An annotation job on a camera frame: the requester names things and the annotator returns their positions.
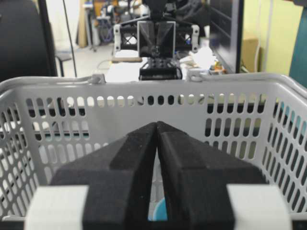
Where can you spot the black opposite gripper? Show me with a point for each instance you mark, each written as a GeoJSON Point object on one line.
{"type": "Point", "coordinates": [158, 36]}

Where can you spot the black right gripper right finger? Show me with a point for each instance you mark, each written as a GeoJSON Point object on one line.
{"type": "Point", "coordinates": [208, 189]}

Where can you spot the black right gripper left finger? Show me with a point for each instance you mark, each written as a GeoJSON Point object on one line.
{"type": "Point", "coordinates": [108, 189]}

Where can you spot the light blue object in basket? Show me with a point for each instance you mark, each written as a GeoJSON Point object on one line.
{"type": "Point", "coordinates": [159, 212]}

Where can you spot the grey plastic shopping basket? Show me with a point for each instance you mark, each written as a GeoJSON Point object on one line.
{"type": "Point", "coordinates": [46, 122]}

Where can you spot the brown wooden block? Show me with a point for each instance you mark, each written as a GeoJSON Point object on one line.
{"type": "Point", "coordinates": [126, 59]}

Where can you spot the white crumpled cloth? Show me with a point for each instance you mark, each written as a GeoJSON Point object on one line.
{"type": "Point", "coordinates": [204, 58]}

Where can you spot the black monitor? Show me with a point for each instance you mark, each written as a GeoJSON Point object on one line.
{"type": "Point", "coordinates": [226, 30]}

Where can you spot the cardboard box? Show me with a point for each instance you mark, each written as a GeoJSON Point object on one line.
{"type": "Point", "coordinates": [248, 51]}

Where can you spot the black office chair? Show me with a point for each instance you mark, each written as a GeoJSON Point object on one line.
{"type": "Point", "coordinates": [26, 40]}

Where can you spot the teal curtain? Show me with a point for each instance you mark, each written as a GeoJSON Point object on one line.
{"type": "Point", "coordinates": [298, 69]}

